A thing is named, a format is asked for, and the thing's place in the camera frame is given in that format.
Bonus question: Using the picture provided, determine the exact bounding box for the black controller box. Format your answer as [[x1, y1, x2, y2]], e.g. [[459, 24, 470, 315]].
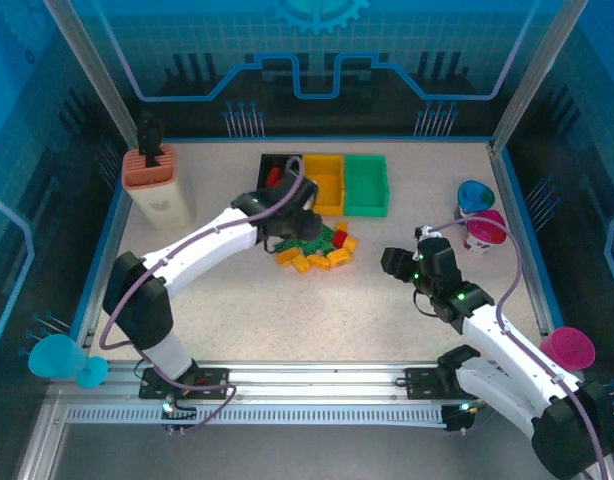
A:
[[442, 399, 482, 435], [159, 399, 199, 435]]

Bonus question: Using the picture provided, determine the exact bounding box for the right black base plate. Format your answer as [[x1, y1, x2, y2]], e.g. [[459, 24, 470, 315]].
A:
[[404, 366, 488, 401]]

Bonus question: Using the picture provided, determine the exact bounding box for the blue plastic cup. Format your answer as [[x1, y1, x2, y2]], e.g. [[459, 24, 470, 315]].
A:
[[456, 179, 496, 221]]

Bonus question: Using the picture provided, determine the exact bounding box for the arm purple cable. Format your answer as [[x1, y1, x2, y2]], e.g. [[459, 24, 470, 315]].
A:
[[99, 157, 237, 435], [419, 213, 614, 480]]

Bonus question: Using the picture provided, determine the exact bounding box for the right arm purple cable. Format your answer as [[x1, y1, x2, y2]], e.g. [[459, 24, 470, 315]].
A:
[[419, 213, 614, 480]]

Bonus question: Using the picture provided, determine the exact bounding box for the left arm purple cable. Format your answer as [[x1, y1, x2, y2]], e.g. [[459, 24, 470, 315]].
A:
[[99, 157, 237, 435]]

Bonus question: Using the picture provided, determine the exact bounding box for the black knife handle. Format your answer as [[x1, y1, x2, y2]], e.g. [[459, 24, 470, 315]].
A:
[[137, 110, 164, 169]]

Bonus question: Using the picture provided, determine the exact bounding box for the cyan plastic goblet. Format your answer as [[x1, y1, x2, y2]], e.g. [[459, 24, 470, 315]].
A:
[[27, 333, 110, 390]]

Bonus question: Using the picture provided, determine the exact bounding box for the aluminium mounting rail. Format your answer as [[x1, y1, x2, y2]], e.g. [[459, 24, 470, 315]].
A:
[[94, 359, 588, 402]]

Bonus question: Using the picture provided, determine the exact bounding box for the aluminium side rail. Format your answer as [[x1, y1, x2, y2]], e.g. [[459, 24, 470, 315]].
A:
[[488, 141, 556, 335]]

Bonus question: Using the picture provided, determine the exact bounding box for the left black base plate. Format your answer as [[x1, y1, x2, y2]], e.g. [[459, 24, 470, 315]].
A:
[[138, 366, 232, 401]]

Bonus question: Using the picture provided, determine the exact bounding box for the pink plastic goblet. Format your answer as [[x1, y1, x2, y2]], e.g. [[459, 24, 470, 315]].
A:
[[539, 326, 597, 374]]

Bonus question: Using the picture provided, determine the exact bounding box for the white slotted cable duct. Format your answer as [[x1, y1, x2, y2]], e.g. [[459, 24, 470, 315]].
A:
[[66, 403, 448, 426]]

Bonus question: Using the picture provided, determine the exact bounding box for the magenta plastic cup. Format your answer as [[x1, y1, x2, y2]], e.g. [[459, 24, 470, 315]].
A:
[[465, 209, 508, 255]]

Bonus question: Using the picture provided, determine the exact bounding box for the black plastic bin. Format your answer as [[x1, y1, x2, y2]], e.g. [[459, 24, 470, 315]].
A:
[[255, 153, 308, 201]]

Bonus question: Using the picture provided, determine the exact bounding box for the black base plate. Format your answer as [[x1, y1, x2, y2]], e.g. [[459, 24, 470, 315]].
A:
[[138, 366, 232, 401], [404, 366, 488, 401]]

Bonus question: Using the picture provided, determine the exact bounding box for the green plastic bin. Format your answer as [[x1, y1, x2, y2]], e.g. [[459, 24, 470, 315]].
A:
[[342, 153, 391, 219]]

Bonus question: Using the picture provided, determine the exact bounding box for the cream pink knife block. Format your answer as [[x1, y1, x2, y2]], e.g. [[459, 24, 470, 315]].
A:
[[121, 145, 197, 231]]

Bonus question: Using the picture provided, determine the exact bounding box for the yellow plastic bin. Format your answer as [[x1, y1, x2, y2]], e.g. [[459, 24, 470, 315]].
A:
[[301, 153, 347, 216]]

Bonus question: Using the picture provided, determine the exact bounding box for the aluminium frame post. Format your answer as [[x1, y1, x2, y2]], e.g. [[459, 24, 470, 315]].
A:
[[490, 0, 591, 151], [41, 0, 141, 151]]

